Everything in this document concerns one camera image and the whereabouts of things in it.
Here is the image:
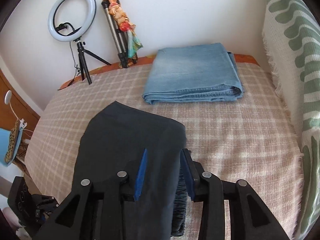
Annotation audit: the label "dark navy pants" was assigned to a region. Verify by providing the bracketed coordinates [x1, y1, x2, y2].
[73, 102, 187, 239]

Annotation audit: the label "leopard print cushion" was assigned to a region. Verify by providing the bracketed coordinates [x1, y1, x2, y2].
[4, 120, 20, 164]

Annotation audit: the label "light blue chair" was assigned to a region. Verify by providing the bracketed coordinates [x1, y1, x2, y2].
[1, 128, 22, 167]

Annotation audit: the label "beige plaid bed blanket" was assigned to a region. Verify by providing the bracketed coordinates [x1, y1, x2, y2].
[25, 63, 303, 237]

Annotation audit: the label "wooden door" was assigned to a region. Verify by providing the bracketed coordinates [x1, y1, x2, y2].
[1, 72, 40, 176]

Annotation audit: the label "white clip desk lamp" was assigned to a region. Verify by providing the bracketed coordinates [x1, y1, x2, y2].
[4, 90, 27, 130]

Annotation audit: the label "folded light blue jeans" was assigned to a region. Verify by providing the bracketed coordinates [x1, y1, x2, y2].
[142, 43, 244, 105]

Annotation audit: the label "black mini tripod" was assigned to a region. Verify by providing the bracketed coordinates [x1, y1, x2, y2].
[67, 38, 111, 87]

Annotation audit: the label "folded silver tripod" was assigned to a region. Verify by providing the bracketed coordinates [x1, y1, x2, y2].
[101, 0, 138, 68]

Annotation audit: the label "green white patterned pillow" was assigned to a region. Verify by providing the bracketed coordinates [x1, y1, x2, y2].
[263, 0, 319, 239]

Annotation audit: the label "black ring light cable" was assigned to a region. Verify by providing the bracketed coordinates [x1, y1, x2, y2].
[69, 41, 82, 75]

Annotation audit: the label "white ring light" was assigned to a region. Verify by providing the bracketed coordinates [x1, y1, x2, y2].
[48, 0, 97, 42]

